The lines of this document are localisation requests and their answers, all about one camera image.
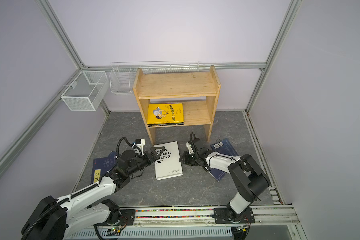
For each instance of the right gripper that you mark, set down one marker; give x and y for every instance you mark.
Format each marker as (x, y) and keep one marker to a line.
(185, 160)

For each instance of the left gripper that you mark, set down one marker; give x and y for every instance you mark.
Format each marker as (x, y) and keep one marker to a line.
(154, 154)

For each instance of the white book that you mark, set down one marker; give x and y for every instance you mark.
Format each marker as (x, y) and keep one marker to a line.
(168, 165)

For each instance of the black book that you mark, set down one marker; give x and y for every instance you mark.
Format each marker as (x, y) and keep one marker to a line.
(165, 125)

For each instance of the blue book with yellow label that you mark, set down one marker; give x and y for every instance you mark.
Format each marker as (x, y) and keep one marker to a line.
(101, 166)
(217, 174)

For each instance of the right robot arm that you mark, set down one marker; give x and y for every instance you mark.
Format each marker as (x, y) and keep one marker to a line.
(249, 178)

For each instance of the blue book with barcode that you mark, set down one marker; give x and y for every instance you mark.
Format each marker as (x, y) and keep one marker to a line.
(224, 147)

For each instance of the blue book under left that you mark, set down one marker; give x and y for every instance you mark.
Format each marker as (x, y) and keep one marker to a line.
(113, 155)

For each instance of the wooden two-tier shelf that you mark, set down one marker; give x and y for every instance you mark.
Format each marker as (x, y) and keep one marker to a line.
(198, 92)

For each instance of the white mesh basket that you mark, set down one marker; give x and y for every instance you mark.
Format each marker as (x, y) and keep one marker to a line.
(86, 91)

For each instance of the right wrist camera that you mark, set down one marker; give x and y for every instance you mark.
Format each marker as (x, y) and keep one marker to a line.
(190, 148)

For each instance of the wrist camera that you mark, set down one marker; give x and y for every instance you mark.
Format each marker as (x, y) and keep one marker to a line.
(190, 148)
(140, 143)

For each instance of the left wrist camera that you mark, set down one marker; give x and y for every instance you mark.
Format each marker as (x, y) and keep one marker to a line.
(140, 143)

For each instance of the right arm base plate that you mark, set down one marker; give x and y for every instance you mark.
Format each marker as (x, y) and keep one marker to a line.
(228, 216)

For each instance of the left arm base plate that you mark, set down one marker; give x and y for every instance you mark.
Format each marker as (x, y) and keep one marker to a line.
(124, 217)

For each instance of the white wire rack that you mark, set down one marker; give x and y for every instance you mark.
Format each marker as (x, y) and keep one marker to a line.
(122, 75)

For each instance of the aluminium front rail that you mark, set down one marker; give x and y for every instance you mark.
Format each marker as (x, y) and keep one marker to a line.
(277, 214)

